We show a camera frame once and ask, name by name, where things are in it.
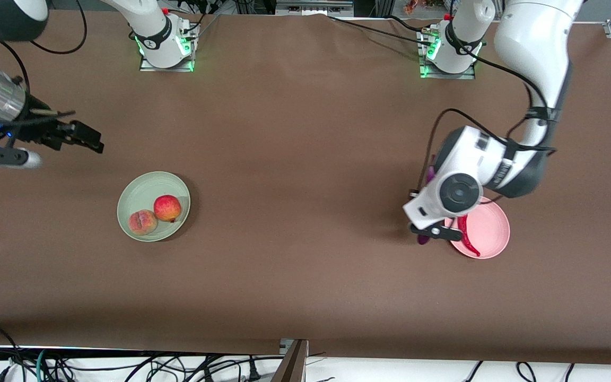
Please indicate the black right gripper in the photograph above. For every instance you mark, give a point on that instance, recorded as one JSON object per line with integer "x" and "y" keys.
{"x": 36, "y": 131}

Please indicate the pale peach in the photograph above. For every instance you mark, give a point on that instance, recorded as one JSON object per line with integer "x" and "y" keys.
{"x": 142, "y": 223}

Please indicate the red apple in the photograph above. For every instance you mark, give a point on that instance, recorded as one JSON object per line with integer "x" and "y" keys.
{"x": 167, "y": 208}

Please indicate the purple eggplant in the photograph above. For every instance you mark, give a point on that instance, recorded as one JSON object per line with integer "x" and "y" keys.
{"x": 424, "y": 240}

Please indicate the red chili pepper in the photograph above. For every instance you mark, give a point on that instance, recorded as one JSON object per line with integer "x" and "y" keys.
{"x": 467, "y": 236}

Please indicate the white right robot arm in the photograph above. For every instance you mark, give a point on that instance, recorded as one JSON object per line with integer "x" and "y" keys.
{"x": 151, "y": 26}

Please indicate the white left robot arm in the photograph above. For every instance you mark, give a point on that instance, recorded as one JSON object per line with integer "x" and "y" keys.
{"x": 533, "y": 32}

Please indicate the light green plate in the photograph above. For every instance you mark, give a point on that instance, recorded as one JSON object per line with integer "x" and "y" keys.
{"x": 141, "y": 191}

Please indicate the brown table cover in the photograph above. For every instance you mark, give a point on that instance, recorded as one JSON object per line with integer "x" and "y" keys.
{"x": 284, "y": 106}

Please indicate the grey metal device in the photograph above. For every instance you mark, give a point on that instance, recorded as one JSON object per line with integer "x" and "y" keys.
{"x": 313, "y": 6}

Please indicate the pink plate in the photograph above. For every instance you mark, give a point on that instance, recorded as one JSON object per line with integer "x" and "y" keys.
{"x": 491, "y": 233}

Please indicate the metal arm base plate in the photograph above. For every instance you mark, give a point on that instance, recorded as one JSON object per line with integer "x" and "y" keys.
{"x": 178, "y": 67}
{"x": 443, "y": 76}

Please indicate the aluminium profile post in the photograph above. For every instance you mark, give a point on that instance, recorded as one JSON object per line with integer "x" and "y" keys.
{"x": 292, "y": 363}

